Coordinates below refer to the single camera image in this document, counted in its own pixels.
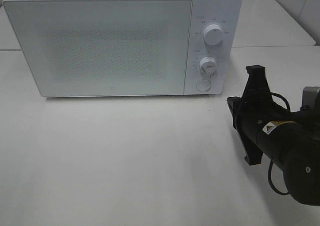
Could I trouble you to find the round door release button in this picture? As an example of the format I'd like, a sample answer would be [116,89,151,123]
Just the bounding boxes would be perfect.
[196,80,211,92]

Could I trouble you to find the white microwave oven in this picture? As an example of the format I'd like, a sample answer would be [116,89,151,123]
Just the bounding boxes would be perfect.
[2,0,242,97]

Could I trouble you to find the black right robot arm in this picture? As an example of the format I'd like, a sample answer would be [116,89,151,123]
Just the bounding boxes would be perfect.
[227,65,320,206]

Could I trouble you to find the white timer knob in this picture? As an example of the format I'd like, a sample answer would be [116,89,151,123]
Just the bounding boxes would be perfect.
[199,57,218,75]

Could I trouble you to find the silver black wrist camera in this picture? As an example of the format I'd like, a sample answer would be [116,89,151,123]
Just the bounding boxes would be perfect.
[301,86,320,109]

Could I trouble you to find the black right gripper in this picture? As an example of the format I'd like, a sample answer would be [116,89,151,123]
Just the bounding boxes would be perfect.
[227,65,293,166]

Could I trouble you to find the white microwave door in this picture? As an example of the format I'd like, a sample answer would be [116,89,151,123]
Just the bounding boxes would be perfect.
[4,0,191,97]

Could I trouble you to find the upper white power knob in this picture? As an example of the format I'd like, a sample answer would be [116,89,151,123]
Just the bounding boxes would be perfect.
[203,22,224,46]

